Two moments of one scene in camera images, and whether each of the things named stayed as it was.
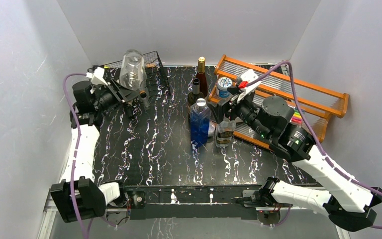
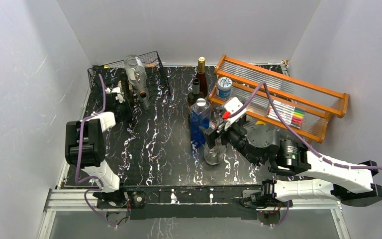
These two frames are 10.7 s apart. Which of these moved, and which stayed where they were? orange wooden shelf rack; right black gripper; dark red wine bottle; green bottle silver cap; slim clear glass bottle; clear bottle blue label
Moved: right black gripper; clear bottle blue label
Stayed: slim clear glass bottle; green bottle silver cap; orange wooden shelf rack; dark red wine bottle
